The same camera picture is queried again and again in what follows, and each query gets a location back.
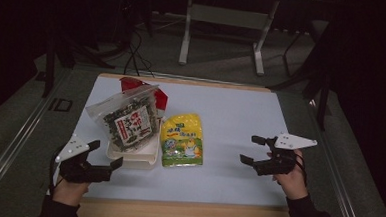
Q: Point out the black floor socket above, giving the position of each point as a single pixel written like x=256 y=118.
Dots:
x=61 y=105

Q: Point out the white table sheet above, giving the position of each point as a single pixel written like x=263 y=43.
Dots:
x=240 y=124

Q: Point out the clear dried seaweed packet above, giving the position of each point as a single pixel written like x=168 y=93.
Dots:
x=130 y=125

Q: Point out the person's right hand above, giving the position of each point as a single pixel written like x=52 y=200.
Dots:
x=292 y=185

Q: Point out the yellow and green seasoning packet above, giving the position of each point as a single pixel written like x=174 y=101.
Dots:
x=182 y=138

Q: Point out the red and white seasoning packet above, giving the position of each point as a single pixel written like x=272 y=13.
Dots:
x=161 y=100

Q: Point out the white plastic bin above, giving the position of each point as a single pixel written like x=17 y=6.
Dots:
x=134 y=161

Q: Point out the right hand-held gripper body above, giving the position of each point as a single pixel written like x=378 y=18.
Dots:
x=278 y=164

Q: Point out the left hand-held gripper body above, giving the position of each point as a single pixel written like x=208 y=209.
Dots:
x=74 y=169

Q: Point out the black metal stand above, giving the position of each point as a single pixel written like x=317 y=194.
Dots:
x=49 y=67
x=322 y=95

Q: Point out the person's left hand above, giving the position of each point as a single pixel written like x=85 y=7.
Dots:
x=69 y=192

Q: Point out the white metal table frame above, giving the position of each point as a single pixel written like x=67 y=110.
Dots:
x=229 y=17

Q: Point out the metal floor rail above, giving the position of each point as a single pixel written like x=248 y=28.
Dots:
x=337 y=176
x=23 y=129

